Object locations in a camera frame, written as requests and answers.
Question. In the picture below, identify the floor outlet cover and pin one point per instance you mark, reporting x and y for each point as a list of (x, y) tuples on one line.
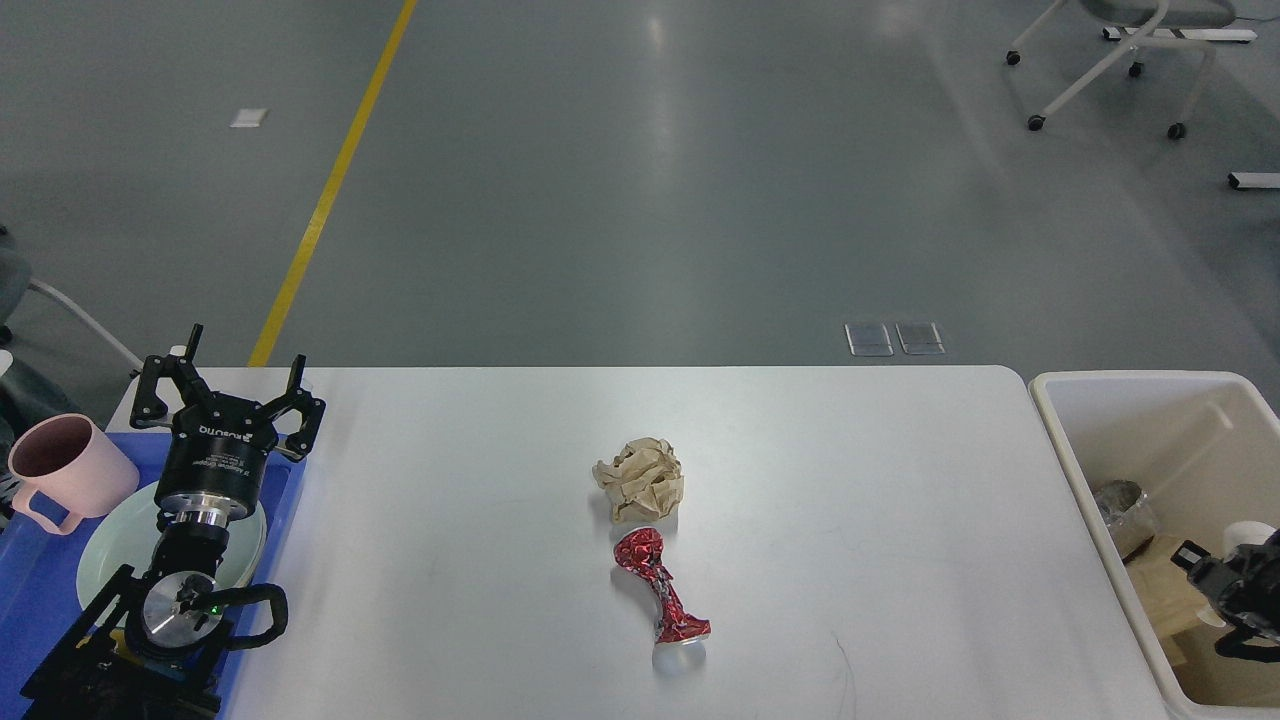
[(869, 340), (920, 338)]

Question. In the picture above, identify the pink mug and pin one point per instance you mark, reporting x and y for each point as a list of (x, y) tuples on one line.
[(69, 460)]

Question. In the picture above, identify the right floor outlet cover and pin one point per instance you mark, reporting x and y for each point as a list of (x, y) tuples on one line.
[(920, 338)]

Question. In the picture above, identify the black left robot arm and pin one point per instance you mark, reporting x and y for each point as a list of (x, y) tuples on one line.
[(147, 645)]

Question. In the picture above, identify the white plastic bin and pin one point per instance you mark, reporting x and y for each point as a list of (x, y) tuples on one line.
[(1204, 446)]

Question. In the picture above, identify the left floor outlet cover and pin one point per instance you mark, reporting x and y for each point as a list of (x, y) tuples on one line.
[(869, 340)]

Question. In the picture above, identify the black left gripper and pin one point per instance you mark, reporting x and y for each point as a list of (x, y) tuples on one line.
[(215, 455)]

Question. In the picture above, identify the brown paper ball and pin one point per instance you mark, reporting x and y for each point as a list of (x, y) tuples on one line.
[(643, 482)]

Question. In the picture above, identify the white paper cup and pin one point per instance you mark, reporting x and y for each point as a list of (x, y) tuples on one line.
[(1241, 587)]

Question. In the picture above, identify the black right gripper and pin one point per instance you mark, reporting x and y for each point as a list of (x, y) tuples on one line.
[(1237, 643)]

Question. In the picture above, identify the aluminium foil tray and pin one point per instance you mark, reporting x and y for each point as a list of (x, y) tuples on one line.
[(1128, 515)]

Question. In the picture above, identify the crushed red can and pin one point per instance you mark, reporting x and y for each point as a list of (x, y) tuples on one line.
[(640, 553)]

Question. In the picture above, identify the white floor bar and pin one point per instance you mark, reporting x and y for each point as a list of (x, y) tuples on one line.
[(1245, 181)]

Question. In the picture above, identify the light green plate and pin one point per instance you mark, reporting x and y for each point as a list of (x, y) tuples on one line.
[(128, 535)]

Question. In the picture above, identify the grey chair frame left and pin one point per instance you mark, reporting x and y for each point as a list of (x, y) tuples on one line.
[(133, 361)]

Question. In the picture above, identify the white office chair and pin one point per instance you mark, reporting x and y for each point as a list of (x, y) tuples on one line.
[(1160, 24)]

